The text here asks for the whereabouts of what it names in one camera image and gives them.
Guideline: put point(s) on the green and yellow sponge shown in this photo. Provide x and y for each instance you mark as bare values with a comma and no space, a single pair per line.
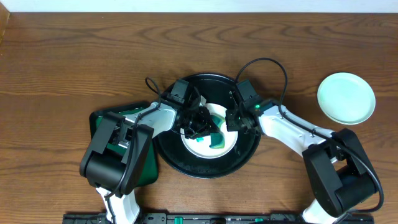
217,139

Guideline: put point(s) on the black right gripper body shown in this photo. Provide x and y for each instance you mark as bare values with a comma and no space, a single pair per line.
235,121

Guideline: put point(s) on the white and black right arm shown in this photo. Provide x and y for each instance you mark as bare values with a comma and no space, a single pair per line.
340,173

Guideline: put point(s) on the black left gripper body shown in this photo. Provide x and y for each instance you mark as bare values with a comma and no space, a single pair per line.
196,123

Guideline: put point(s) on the mint green plate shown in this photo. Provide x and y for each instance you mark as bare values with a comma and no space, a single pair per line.
346,98

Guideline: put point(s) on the round black tray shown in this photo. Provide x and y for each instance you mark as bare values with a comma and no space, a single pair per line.
215,88

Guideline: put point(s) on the green rectangular water tray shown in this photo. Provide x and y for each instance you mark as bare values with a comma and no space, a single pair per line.
150,171

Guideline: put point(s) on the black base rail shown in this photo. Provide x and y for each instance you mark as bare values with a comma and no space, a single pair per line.
162,218

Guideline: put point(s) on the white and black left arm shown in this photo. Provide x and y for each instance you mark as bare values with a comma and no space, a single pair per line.
115,158

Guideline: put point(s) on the white stained plate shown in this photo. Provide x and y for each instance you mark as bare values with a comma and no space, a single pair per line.
200,146

